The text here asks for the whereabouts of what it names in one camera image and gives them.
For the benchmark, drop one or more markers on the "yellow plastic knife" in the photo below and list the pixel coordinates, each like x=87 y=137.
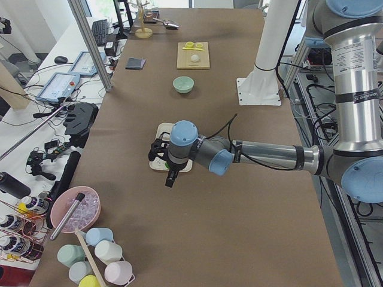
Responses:
x=193 y=49

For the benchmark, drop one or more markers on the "black cylinder bottle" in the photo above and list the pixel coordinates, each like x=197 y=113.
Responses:
x=13 y=186

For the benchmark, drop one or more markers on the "aluminium frame post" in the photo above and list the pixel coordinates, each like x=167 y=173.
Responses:
x=86 y=33

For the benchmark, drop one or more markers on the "white steamed bun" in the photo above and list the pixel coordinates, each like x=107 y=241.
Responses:
x=195 y=58

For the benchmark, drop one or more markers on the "lemon slice stack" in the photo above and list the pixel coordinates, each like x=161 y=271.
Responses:
x=189 y=44

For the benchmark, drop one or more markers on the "dark wooden tray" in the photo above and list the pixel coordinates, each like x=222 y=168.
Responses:
x=150 y=17

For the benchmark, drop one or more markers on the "black power adapter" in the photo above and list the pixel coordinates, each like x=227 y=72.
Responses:
x=110 y=48

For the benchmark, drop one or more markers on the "copper wire bottle rack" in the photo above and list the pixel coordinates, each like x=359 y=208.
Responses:
x=23 y=230

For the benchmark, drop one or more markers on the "metal black-tipped rod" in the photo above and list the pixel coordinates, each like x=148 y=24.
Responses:
x=67 y=216

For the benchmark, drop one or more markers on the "light green bowl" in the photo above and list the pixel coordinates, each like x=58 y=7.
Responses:
x=183 y=84

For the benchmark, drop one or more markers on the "near teach pendant tablet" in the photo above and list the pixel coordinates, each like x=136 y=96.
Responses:
x=59 y=85

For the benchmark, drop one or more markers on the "bamboo cutting board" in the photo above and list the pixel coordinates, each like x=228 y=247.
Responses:
x=183 y=57

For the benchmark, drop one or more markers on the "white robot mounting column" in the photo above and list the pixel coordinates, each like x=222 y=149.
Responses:
x=260 y=87

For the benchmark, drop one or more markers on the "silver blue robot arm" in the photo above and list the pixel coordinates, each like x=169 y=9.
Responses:
x=355 y=162

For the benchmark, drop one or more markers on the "white cup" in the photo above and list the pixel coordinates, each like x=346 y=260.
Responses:
x=108 y=252

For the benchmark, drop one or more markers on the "pink cup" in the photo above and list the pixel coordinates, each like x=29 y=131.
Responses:
x=118 y=273

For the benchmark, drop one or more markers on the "metal scoop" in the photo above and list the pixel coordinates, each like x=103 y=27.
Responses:
x=168 y=24

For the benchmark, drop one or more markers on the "pink bowl with ice cubes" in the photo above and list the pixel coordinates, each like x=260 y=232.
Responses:
x=85 y=214

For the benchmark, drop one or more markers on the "black keyboard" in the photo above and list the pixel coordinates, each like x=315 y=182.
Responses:
x=99 y=31

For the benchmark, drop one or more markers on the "light blue cup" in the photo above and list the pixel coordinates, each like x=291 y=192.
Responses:
x=98 y=234

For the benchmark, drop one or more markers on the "teach pendant tablet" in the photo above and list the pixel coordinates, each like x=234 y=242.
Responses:
x=83 y=65
x=59 y=85

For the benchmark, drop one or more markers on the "white square plate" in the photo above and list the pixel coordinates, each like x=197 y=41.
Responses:
x=159 y=164

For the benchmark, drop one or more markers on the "yellow cup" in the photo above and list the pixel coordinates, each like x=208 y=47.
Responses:
x=89 y=281

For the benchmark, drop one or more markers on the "far teach pendant tablet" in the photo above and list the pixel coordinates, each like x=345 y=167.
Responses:
x=83 y=65

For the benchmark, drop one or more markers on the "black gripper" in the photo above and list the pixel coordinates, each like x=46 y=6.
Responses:
x=174 y=167

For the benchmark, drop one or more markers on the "wooden mug tree stand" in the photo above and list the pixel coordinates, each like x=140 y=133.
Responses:
x=142 y=32

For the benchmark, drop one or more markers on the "grey-blue cup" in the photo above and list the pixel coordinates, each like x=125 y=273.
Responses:
x=79 y=270

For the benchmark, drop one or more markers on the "black computer mouse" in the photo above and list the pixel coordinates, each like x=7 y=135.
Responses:
x=60 y=60

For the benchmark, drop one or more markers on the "dark folded cloth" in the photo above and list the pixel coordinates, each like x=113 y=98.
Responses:
x=134 y=63

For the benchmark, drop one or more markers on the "mint green cup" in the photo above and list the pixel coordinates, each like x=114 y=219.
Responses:
x=68 y=255

